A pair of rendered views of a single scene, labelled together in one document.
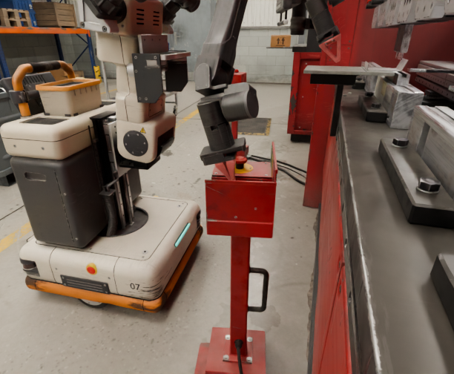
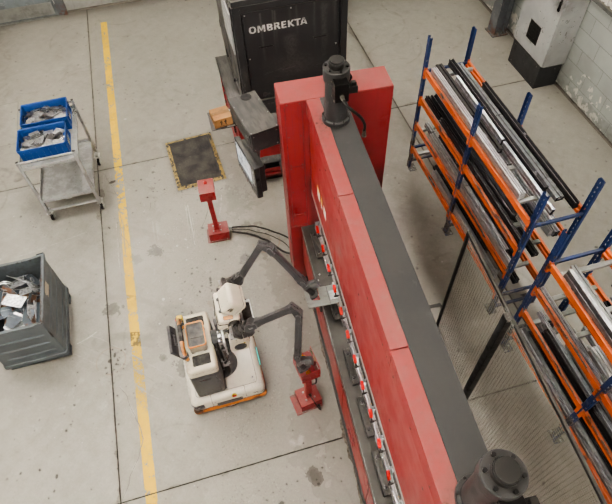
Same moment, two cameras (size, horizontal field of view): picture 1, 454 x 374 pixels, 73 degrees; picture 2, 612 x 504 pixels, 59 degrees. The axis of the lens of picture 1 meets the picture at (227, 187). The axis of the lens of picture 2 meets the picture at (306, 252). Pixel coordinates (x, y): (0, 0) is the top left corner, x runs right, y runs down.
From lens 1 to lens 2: 386 cm
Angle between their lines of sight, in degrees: 34
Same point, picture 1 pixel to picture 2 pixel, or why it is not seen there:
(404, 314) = (353, 407)
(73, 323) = (230, 416)
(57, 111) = (199, 350)
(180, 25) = not seen: outside the picture
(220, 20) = (297, 345)
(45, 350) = (231, 431)
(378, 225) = (348, 389)
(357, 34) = (308, 209)
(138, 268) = (256, 386)
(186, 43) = not seen: outside the picture
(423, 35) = not seen: hidden behind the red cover
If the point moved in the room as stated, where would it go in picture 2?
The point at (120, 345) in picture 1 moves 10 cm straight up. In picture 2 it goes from (258, 413) to (257, 410)
